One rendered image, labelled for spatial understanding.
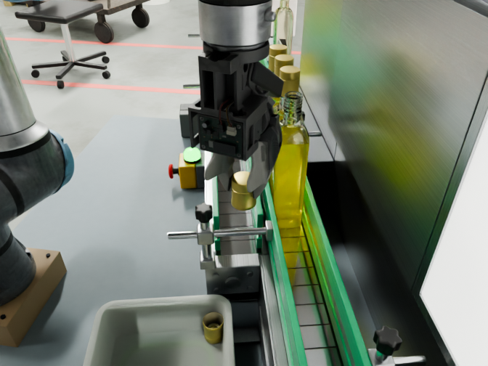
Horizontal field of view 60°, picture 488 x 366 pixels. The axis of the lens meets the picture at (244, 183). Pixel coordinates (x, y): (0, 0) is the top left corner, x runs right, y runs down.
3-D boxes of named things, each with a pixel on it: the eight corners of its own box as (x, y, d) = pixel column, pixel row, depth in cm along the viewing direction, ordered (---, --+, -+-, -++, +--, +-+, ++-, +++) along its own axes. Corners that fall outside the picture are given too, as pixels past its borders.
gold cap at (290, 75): (300, 97, 72) (302, 72, 69) (279, 97, 72) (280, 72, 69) (297, 88, 75) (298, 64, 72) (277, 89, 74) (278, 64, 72)
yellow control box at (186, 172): (207, 189, 112) (205, 165, 108) (179, 190, 112) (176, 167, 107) (207, 174, 118) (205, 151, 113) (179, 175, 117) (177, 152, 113)
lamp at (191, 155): (200, 163, 109) (200, 153, 107) (183, 164, 108) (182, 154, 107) (200, 154, 112) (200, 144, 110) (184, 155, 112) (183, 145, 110)
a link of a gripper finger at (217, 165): (192, 200, 56) (198, 144, 50) (213, 177, 61) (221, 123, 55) (213, 209, 55) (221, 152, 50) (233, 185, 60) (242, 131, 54)
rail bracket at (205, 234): (271, 266, 72) (274, 210, 64) (171, 272, 71) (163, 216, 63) (269, 254, 74) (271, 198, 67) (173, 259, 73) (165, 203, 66)
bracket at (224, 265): (259, 295, 76) (261, 268, 72) (207, 298, 75) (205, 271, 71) (258, 279, 79) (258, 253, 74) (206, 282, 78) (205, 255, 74)
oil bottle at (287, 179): (301, 228, 80) (311, 128, 68) (271, 229, 80) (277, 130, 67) (295, 209, 85) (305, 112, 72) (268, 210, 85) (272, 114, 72)
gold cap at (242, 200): (237, 192, 62) (237, 168, 59) (260, 199, 61) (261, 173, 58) (226, 206, 59) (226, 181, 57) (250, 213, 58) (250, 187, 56)
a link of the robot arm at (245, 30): (218, -13, 46) (289, -7, 44) (220, 30, 49) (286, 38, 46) (183, 1, 41) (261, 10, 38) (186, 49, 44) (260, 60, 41)
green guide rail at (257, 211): (261, 248, 75) (263, 214, 71) (256, 248, 75) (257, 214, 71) (224, 6, 217) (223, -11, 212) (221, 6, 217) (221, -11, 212)
